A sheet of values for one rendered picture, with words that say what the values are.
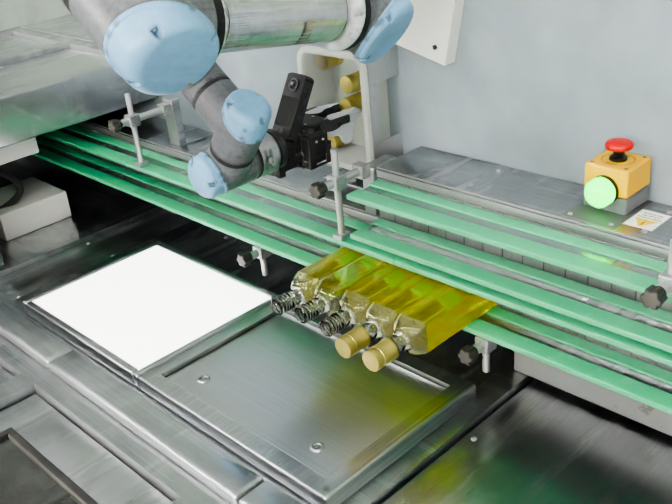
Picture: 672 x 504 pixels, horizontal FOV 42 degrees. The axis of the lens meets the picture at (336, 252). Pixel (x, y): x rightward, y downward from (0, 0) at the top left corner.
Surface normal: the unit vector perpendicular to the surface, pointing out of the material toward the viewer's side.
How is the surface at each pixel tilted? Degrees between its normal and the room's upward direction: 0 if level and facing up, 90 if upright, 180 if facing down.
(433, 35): 0
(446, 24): 0
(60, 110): 90
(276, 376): 90
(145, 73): 83
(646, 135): 0
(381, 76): 90
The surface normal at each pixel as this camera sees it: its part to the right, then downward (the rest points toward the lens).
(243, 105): 0.35, -0.55
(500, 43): -0.71, 0.38
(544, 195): -0.09, -0.89
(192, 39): 0.53, 0.77
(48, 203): 0.70, 0.26
